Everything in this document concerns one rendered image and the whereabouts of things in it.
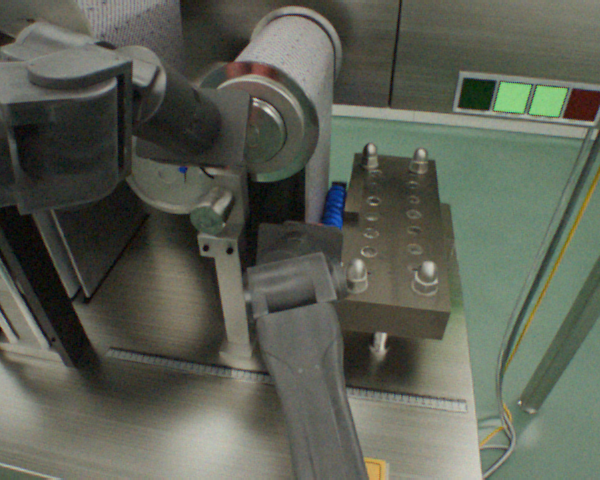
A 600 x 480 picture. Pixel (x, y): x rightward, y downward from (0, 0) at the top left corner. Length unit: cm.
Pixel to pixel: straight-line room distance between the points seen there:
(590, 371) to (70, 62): 202
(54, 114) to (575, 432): 183
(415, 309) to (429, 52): 43
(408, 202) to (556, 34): 35
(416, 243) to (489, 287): 153
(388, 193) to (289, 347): 52
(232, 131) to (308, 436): 25
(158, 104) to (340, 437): 25
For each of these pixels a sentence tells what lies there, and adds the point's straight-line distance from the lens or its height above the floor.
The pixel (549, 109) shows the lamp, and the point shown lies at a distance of 89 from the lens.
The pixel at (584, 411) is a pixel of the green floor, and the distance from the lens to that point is 198.
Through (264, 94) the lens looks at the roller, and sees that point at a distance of 51.
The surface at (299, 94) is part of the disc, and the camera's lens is 51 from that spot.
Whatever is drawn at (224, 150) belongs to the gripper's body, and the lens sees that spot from 41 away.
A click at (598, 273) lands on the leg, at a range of 142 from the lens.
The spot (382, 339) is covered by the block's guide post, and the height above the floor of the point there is 93.
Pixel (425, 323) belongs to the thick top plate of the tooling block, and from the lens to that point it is 65.
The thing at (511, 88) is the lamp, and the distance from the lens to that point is 86.
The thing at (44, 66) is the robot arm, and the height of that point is 140.
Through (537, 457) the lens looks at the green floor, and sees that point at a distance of 180.
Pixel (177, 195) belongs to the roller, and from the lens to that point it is 63.
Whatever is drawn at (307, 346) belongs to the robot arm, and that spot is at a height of 121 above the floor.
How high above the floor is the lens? 148
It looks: 40 degrees down
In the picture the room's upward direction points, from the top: straight up
